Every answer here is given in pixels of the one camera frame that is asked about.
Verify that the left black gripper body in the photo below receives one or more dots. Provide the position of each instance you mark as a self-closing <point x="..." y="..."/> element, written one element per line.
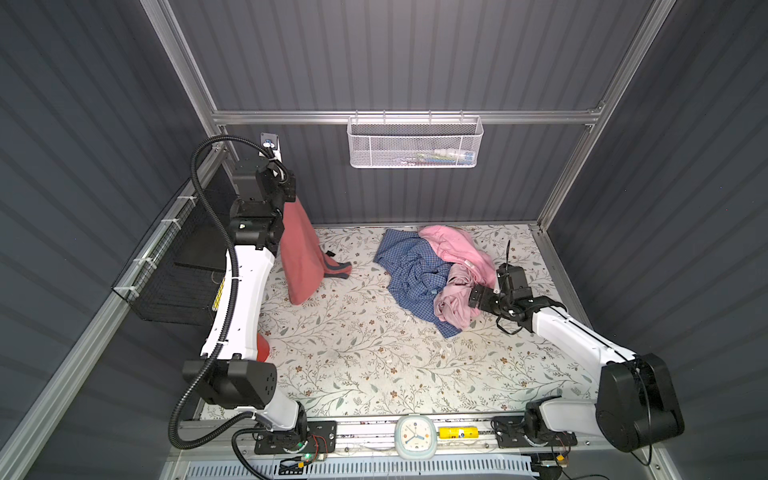
<point x="283" y="191"/>

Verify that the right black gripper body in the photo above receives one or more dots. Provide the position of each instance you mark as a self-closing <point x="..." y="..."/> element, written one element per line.
<point x="490" y="300"/>

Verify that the pink cloth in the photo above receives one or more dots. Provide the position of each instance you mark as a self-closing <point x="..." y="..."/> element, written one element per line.
<point x="469" y="267"/>

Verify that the dusty red cloth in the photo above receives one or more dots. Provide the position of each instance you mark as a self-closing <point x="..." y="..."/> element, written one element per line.
<point x="304" y="262"/>

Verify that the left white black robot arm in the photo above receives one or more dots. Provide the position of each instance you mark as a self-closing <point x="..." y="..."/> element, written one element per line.
<point x="228" y="372"/>

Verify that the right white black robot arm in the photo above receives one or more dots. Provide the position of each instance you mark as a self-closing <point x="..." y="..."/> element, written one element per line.
<point x="636" y="404"/>

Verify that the blue checkered cloth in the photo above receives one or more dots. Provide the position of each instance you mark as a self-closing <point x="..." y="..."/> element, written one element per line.
<point x="417" y="275"/>

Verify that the yellow spirit level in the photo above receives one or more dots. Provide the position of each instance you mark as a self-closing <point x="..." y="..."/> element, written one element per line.
<point x="455" y="433"/>

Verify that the red cup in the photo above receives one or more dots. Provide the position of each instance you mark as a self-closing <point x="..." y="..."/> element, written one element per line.
<point x="263" y="348"/>

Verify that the floral patterned table mat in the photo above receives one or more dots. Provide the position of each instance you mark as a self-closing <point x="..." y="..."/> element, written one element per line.
<point x="351" y="350"/>

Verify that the white analog clock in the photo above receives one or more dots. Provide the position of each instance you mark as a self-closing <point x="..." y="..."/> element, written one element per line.
<point x="415" y="438"/>

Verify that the white perforated vent grille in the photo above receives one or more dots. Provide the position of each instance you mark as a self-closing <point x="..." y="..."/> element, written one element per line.
<point x="460" y="466"/>

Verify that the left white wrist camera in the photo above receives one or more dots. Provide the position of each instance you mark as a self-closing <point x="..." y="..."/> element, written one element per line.
<point x="271" y="141"/>

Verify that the black wire mesh basket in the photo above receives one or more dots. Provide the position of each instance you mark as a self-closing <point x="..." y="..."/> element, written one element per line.
<point x="176" y="279"/>

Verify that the white wire mesh basket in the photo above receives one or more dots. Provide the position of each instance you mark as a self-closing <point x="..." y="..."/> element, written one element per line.
<point x="414" y="142"/>

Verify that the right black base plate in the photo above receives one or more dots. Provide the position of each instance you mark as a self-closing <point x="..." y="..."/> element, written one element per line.
<point x="520" y="432"/>

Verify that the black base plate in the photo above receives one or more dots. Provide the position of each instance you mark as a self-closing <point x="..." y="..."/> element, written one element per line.
<point x="318" y="437"/>
<point x="520" y="432"/>

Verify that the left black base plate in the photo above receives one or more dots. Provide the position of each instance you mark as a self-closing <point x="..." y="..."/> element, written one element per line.
<point x="318" y="437"/>

